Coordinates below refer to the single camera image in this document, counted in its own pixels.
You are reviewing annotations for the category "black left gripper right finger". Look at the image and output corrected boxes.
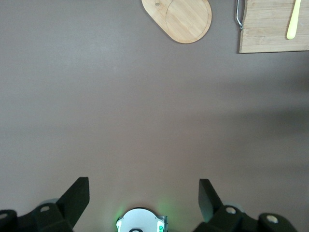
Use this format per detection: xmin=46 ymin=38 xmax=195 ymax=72
xmin=194 ymin=178 xmax=244 ymax=232

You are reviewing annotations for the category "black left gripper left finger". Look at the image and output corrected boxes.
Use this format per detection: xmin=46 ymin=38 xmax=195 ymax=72
xmin=18 ymin=177 xmax=90 ymax=232

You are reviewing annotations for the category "wooden mug tree rack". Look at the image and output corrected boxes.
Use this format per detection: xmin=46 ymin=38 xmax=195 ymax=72
xmin=141 ymin=0 xmax=212 ymax=44

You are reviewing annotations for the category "rectangular bamboo cutting board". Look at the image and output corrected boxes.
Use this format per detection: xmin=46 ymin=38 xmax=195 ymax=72
xmin=235 ymin=0 xmax=309 ymax=54

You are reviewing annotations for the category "pale wooden fork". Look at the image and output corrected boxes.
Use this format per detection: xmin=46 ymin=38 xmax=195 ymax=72
xmin=286 ymin=0 xmax=302 ymax=40

